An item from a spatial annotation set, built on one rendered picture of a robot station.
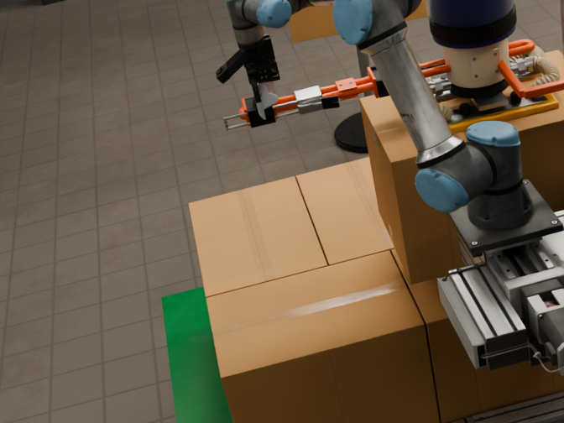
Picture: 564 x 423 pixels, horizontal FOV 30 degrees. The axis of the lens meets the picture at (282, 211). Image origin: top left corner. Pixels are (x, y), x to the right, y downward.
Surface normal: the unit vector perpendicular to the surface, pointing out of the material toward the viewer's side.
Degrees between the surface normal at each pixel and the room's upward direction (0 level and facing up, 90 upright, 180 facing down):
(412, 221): 90
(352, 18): 83
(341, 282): 0
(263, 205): 0
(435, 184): 97
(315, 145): 0
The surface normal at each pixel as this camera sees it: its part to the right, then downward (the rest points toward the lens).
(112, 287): -0.19, -0.83
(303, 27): 0.03, 0.53
